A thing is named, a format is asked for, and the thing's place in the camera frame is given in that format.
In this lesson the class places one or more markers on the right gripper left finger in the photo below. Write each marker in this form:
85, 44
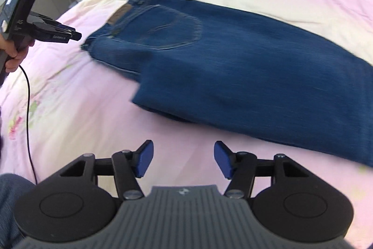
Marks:
125, 166

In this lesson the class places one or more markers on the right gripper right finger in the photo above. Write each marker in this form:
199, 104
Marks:
242, 168

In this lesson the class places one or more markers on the blue denim jeans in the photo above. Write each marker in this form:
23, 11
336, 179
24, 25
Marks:
241, 72

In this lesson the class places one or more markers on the person's left hand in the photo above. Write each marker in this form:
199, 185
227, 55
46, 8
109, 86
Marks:
16, 56

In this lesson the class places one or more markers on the pink bed sheet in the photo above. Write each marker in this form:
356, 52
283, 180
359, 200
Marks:
61, 104

